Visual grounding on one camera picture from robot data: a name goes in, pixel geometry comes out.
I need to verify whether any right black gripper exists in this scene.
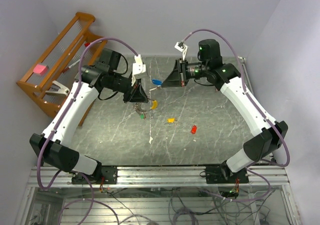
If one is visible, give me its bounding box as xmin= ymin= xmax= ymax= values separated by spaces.
xmin=162 ymin=58 xmax=209 ymax=88

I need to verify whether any large keyring yellow handle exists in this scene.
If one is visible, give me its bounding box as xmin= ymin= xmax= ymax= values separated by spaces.
xmin=133 ymin=99 xmax=159 ymax=115

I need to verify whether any blue tag key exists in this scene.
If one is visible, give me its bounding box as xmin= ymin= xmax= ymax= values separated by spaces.
xmin=150 ymin=79 xmax=162 ymax=91

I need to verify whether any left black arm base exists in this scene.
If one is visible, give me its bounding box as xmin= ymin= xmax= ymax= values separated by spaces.
xmin=71 ymin=165 xmax=118 ymax=185

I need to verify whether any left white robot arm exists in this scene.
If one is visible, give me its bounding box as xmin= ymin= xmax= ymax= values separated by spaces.
xmin=29 ymin=50 xmax=149 ymax=184

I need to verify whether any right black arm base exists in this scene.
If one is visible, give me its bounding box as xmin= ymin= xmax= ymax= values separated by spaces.
xmin=199 ymin=164 xmax=249 ymax=184

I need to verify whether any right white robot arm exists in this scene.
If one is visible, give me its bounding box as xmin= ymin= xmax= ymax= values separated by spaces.
xmin=161 ymin=39 xmax=288 ymax=183

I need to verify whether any yellow tag key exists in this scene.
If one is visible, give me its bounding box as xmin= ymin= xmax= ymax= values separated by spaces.
xmin=166 ymin=118 xmax=178 ymax=124

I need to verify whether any red tag key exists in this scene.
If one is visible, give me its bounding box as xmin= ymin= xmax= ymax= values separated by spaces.
xmin=190 ymin=125 xmax=198 ymax=135

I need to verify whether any brown capped white marker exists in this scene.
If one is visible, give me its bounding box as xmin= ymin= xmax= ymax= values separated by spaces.
xmin=62 ymin=59 xmax=80 ymax=73

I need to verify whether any wooden tiered rack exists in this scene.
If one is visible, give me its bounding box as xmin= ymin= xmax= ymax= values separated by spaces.
xmin=16 ymin=12 xmax=100 ymax=118

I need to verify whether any pink eraser block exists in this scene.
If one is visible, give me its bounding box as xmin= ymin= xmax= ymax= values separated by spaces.
xmin=32 ymin=63 xmax=49 ymax=76

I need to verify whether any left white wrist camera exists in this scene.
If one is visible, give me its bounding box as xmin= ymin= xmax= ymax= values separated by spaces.
xmin=131 ymin=54 xmax=148 ymax=87

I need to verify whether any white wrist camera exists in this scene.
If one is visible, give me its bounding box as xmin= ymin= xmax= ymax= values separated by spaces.
xmin=174 ymin=41 xmax=188 ymax=61
xmin=131 ymin=54 xmax=148 ymax=87

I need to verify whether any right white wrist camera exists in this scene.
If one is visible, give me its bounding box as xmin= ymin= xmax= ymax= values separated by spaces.
xmin=174 ymin=41 xmax=188 ymax=61

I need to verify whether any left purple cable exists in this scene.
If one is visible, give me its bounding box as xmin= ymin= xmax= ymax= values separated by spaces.
xmin=36 ymin=37 xmax=141 ymax=225

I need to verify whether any aluminium frame rail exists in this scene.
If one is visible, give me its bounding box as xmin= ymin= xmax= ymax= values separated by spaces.
xmin=26 ymin=164 xmax=291 ymax=188

